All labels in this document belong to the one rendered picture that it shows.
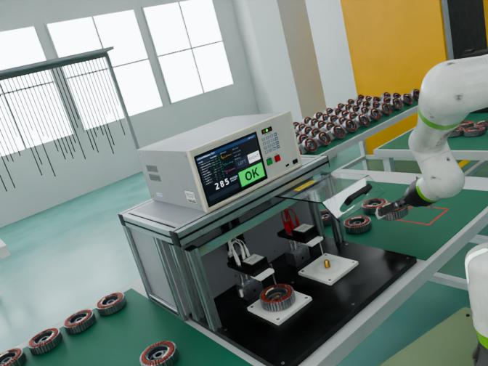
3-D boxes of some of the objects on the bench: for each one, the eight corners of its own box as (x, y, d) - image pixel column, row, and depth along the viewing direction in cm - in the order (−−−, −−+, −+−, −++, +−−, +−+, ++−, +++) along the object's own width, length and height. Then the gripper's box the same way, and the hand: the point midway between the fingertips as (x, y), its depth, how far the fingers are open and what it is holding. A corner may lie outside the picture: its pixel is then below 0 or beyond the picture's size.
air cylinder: (310, 258, 166) (307, 245, 164) (297, 266, 162) (293, 253, 160) (301, 255, 170) (298, 242, 168) (287, 263, 166) (284, 250, 164)
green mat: (503, 192, 182) (502, 192, 182) (425, 261, 148) (425, 260, 148) (329, 178, 256) (329, 177, 256) (251, 221, 222) (251, 221, 222)
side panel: (191, 316, 152) (163, 233, 143) (184, 322, 150) (155, 237, 141) (155, 295, 174) (128, 221, 165) (148, 298, 172) (121, 224, 163)
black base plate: (417, 262, 149) (416, 256, 148) (284, 377, 113) (282, 370, 113) (314, 238, 186) (313, 233, 185) (190, 319, 150) (188, 314, 150)
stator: (302, 295, 140) (300, 286, 139) (282, 316, 133) (279, 306, 132) (276, 289, 148) (273, 279, 147) (254, 308, 141) (252, 298, 140)
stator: (136, 375, 129) (131, 364, 128) (155, 348, 139) (151, 338, 138) (168, 375, 125) (164, 365, 124) (185, 348, 135) (181, 339, 134)
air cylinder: (263, 290, 153) (260, 276, 151) (247, 301, 148) (243, 287, 147) (254, 285, 157) (250, 272, 155) (238, 296, 152) (234, 282, 151)
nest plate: (359, 264, 153) (358, 261, 152) (330, 285, 144) (330, 282, 144) (325, 255, 164) (325, 253, 164) (298, 274, 156) (298, 271, 156)
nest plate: (312, 300, 139) (311, 296, 139) (278, 325, 131) (277, 322, 131) (280, 287, 151) (279, 285, 151) (247, 310, 143) (246, 307, 143)
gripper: (396, 216, 143) (368, 230, 164) (453, 192, 148) (420, 209, 169) (385, 194, 145) (359, 211, 166) (443, 173, 150) (410, 192, 171)
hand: (392, 209), depth 166 cm, fingers closed on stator, 11 cm apart
